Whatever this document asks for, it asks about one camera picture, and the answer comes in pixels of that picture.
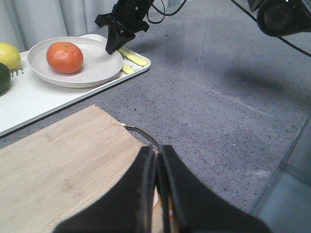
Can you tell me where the yellow plastic knife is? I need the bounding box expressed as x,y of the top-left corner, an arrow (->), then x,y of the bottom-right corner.
122,64 -> 135,74

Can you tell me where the orange tangerine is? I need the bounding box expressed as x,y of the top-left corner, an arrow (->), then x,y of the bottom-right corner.
46,41 -> 84,74

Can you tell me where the yellow plastic fork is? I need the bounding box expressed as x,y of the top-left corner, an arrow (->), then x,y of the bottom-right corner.
118,49 -> 148,67

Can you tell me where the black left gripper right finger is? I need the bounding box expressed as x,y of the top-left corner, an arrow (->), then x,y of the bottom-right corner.
157,145 -> 271,233

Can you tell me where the white rectangular tray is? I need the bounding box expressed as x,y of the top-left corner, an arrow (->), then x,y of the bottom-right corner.
0,34 -> 151,136

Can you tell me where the yellow lemon right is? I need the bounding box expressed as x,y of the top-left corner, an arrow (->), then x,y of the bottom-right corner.
0,42 -> 21,70

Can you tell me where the metal cutting board handle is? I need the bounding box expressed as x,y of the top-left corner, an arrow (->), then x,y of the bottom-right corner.
121,123 -> 160,149

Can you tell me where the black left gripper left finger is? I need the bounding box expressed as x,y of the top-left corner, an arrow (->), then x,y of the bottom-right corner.
54,147 -> 156,233

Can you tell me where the grey curtain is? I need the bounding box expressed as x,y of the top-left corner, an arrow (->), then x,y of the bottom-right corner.
0,0 -> 116,51

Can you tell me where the black cable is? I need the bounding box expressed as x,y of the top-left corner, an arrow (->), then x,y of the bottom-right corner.
145,0 -> 189,24

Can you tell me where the green lime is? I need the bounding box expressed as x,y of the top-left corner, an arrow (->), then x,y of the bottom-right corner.
0,63 -> 11,95

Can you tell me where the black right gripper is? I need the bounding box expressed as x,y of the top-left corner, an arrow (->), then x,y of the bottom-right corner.
95,0 -> 153,55

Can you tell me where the beige round plate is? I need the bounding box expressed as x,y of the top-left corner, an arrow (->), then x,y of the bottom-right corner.
27,36 -> 123,88

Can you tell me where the black camera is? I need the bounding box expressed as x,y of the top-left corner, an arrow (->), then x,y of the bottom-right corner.
248,0 -> 311,37

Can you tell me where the wooden cutting board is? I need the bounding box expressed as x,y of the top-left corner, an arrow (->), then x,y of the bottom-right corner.
0,105 -> 143,233

